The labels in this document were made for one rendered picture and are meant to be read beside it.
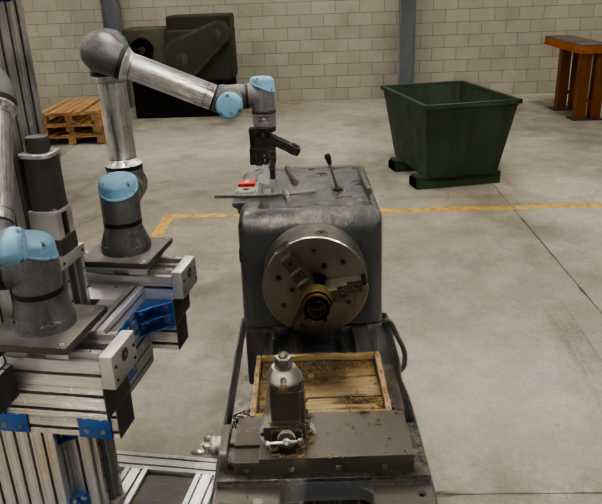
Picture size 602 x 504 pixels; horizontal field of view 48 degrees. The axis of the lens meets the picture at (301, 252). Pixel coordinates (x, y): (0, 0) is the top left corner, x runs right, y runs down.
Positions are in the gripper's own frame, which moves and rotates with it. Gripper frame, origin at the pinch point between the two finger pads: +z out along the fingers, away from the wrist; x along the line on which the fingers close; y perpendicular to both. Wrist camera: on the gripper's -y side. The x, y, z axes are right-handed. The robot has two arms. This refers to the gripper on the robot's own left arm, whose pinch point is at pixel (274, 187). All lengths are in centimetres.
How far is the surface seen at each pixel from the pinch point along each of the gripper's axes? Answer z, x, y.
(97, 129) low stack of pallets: 109, -670, 261
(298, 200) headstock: 4.0, 2.6, -7.6
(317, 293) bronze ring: 18.0, 43.8, -12.4
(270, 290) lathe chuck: 22.1, 32.0, 1.3
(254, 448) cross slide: 33, 90, 3
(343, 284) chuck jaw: 18.6, 37.2, -19.9
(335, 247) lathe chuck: 9.2, 32.0, -18.1
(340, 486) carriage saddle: 39, 96, -15
